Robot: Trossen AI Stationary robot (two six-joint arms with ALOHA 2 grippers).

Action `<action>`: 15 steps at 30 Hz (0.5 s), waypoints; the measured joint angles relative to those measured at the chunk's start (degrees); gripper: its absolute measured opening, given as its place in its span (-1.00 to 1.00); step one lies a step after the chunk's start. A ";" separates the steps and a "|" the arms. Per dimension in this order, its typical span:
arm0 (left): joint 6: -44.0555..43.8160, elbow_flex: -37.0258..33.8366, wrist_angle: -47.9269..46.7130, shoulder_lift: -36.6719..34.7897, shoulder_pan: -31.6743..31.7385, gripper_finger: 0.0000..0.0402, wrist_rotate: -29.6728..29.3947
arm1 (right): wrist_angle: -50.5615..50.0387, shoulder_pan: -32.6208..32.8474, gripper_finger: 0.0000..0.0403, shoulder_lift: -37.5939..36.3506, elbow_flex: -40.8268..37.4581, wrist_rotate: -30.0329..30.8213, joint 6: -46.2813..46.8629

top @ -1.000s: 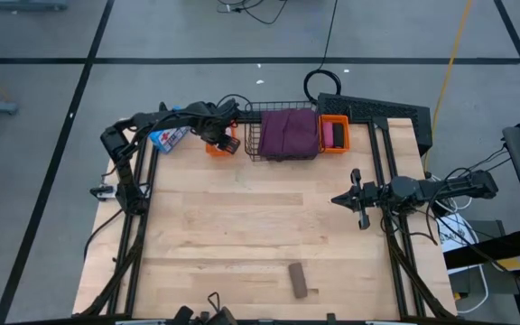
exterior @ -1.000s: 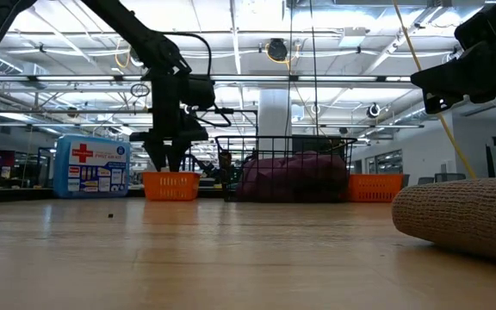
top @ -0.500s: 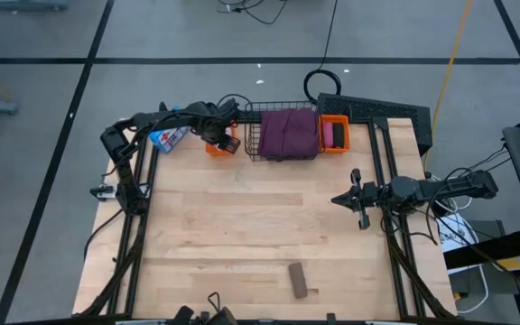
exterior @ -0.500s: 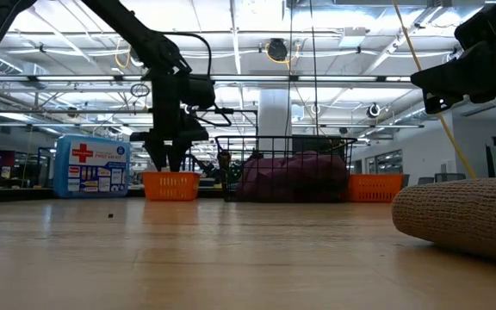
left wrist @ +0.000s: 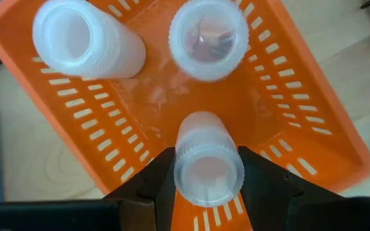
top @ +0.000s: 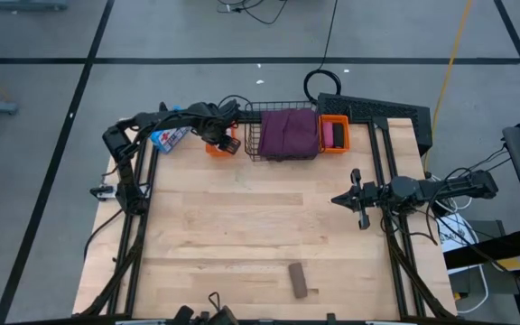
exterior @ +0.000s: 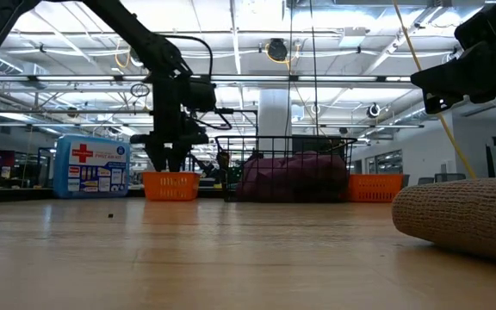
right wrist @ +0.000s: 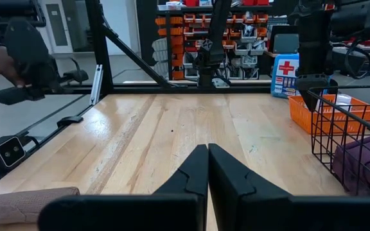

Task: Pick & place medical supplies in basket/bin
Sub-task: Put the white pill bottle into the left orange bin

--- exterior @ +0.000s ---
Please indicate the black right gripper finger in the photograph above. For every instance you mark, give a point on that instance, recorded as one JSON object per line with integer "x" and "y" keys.
{"x": 467, "y": 72}
{"x": 442, "y": 102}

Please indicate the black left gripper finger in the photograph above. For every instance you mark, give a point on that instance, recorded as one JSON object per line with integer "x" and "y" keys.
{"x": 178, "y": 157}
{"x": 158, "y": 158}

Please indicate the maroon cloth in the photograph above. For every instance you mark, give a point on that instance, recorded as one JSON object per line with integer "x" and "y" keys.
{"x": 295, "y": 176}

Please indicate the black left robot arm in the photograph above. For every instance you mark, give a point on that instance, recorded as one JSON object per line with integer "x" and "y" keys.
{"x": 144, "y": 43}

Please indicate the orange plastic basket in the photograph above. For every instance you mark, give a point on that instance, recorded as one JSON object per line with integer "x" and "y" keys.
{"x": 375, "y": 187}
{"x": 170, "y": 186}

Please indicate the blue first aid kit box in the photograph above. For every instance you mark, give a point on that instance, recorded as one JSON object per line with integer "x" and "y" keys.
{"x": 91, "y": 168}

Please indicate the small black ceiling reel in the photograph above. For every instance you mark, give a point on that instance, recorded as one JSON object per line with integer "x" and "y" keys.
{"x": 373, "y": 110}

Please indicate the white building pillar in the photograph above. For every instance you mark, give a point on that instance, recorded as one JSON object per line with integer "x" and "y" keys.
{"x": 274, "y": 112}

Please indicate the long ceiling light strip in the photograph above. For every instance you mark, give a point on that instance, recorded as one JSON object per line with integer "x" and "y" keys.
{"x": 274, "y": 78}

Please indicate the tan elastic bandage roll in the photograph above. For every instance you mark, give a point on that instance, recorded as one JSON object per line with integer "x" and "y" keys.
{"x": 467, "y": 215}

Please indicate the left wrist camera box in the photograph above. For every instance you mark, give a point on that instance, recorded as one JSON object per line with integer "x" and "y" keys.
{"x": 200, "y": 95}

